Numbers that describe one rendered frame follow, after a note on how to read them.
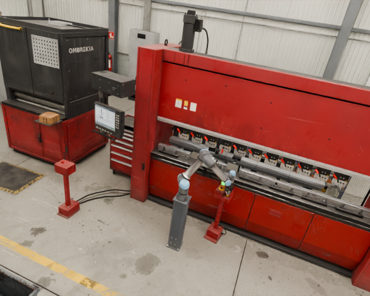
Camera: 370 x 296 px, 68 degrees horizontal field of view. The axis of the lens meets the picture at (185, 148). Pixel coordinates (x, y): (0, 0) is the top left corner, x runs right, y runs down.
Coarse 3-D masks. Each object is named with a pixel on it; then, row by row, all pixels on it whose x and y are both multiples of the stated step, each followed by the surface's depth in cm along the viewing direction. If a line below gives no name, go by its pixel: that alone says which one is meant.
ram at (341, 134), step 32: (160, 96) 367; (192, 96) 349; (224, 96) 333; (256, 96) 318; (288, 96) 305; (320, 96) 293; (192, 128) 367; (224, 128) 349; (256, 128) 333; (288, 128) 318; (320, 128) 305; (352, 128) 292; (320, 160) 318; (352, 160) 305
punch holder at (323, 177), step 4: (316, 168) 329; (320, 168) 321; (316, 172) 325; (320, 172) 323; (324, 172) 321; (328, 172) 320; (316, 176) 327; (320, 176) 326; (324, 176) 323; (328, 176) 321; (324, 180) 325
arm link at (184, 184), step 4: (180, 180) 318; (184, 180) 318; (180, 184) 313; (184, 184) 312; (188, 184) 314; (180, 188) 314; (184, 188) 312; (188, 188) 315; (180, 192) 316; (184, 192) 315
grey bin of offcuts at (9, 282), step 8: (0, 272) 220; (8, 272) 221; (0, 280) 230; (8, 280) 224; (16, 280) 216; (24, 280) 217; (0, 288) 236; (8, 288) 230; (16, 288) 224; (24, 288) 219; (32, 288) 212
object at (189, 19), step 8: (184, 16) 322; (192, 16) 318; (184, 24) 326; (192, 24) 324; (200, 24) 322; (184, 32) 329; (192, 32) 328; (184, 40) 332; (192, 40) 333; (184, 48) 336; (192, 48) 340
